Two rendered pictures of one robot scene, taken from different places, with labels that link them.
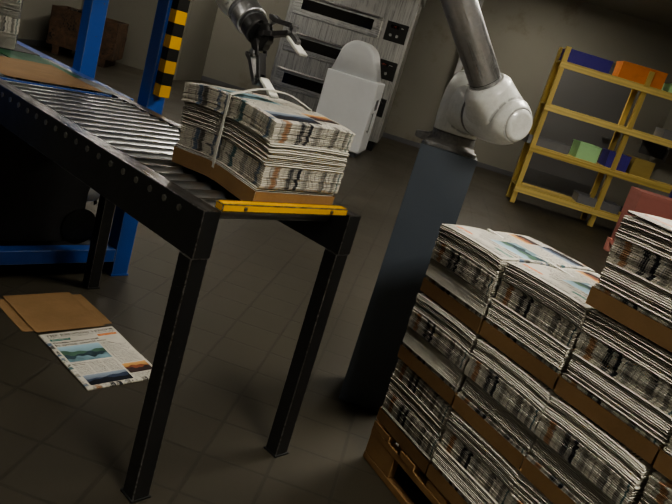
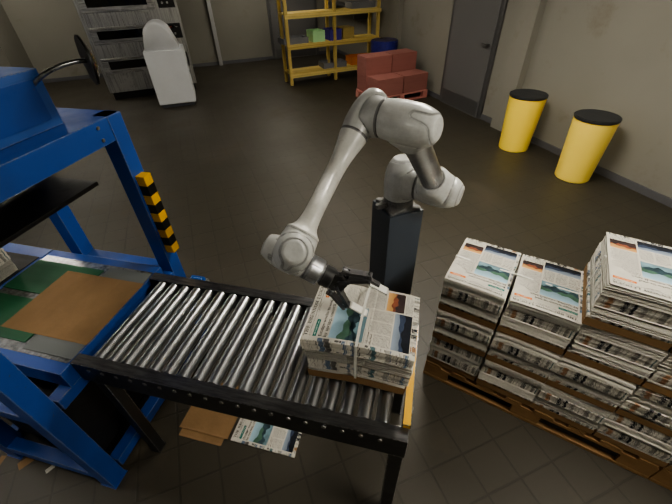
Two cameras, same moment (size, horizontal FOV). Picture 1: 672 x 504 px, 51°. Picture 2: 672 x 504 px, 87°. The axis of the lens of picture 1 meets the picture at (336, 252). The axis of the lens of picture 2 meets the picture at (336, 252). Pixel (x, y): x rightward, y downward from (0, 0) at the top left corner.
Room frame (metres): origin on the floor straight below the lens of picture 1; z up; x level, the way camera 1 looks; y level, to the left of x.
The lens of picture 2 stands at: (1.16, 0.71, 2.01)
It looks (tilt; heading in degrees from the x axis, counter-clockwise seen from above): 39 degrees down; 335
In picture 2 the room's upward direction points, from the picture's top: 2 degrees counter-clockwise
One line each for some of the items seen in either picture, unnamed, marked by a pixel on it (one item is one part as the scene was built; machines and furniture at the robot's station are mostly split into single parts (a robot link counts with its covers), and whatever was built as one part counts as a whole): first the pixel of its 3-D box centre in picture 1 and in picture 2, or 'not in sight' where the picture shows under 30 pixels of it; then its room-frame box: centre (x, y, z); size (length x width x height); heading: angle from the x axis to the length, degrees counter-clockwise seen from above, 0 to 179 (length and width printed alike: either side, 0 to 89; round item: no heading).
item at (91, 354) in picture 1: (100, 355); (271, 423); (2.19, 0.68, 0.00); 0.37 x 0.28 x 0.01; 50
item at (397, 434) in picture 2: (72, 148); (227, 401); (1.96, 0.81, 0.74); 1.34 x 0.05 x 0.12; 50
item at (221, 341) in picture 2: (129, 132); (224, 336); (2.25, 0.76, 0.77); 0.47 x 0.05 x 0.05; 140
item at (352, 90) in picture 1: (352, 97); (169, 63); (8.94, 0.36, 0.67); 0.68 x 0.59 x 1.35; 83
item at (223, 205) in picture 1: (287, 208); (411, 370); (1.73, 0.15, 0.81); 0.43 x 0.03 x 0.02; 140
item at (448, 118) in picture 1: (466, 103); (402, 177); (2.49, -0.28, 1.17); 0.18 x 0.16 x 0.22; 29
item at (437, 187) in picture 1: (405, 278); (390, 273); (2.50, -0.28, 0.50); 0.20 x 0.20 x 1.00; 85
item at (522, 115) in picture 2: not in sight; (520, 121); (4.32, -3.46, 0.35); 0.45 x 0.44 x 0.70; 85
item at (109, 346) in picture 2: (65, 96); (134, 318); (2.53, 1.11, 0.77); 0.47 x 0.05 x 0.05; 140
